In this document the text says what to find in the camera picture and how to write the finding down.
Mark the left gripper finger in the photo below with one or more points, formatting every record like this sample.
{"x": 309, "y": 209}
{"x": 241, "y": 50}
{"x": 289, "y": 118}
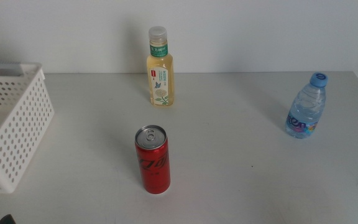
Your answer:
{"x": 8, "y": 220}

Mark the red soda can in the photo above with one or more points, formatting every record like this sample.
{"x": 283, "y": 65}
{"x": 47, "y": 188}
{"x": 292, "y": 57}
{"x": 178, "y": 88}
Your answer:
{"x": 152, "y": 168}

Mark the white perforated plastic basket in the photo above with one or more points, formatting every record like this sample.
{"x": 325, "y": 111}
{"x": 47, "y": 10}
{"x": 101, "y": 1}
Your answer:
{"x": 9, "y": 186}

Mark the clear water bottle blue cap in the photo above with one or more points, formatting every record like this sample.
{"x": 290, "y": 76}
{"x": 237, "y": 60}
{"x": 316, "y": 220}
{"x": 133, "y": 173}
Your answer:
{"x": 306, "y": 109}

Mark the yellow tea bottle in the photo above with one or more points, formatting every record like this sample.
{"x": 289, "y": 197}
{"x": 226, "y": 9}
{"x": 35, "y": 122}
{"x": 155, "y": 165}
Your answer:
{"x": 162, "y": 77}

